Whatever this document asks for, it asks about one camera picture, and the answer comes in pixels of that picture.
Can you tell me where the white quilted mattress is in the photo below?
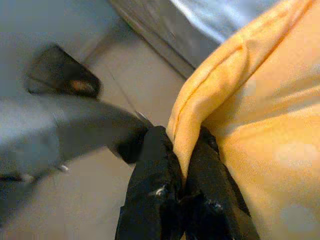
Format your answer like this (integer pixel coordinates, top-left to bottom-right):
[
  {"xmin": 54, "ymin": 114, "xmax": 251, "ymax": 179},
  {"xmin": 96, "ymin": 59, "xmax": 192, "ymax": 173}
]
[{"xmin": 108, "ymin": 0, "xmax": 298, "ymax": 80}]

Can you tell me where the black robot foot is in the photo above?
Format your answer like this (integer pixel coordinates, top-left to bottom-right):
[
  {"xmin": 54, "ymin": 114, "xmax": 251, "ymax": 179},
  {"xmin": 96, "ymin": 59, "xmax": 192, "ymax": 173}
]
[{"xmin": 24, "ymin": 43, "xmax": 103, "ymax": 100}]

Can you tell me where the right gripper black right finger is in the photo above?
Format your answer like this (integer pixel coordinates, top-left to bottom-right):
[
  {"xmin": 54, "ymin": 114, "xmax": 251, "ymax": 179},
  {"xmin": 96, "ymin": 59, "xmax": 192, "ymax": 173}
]
[{"xmin": 179, "ymin": 126, "xmax": 261, "ymax": 240}]

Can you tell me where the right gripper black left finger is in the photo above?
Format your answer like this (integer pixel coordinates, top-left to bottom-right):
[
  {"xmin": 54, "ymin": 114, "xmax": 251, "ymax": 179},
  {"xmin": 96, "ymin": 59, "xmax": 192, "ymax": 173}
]
[{"xmin": 114, "ymin": 125, "xmax": 185, "ymax": 240}]

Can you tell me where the pale yellow egg-print blanket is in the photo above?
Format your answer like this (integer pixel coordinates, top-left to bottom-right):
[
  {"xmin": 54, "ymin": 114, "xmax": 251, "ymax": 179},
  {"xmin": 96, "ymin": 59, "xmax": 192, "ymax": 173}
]
[{"xmin": 166, "ymin": 0, "xmax": 320, "ymax": 240}]

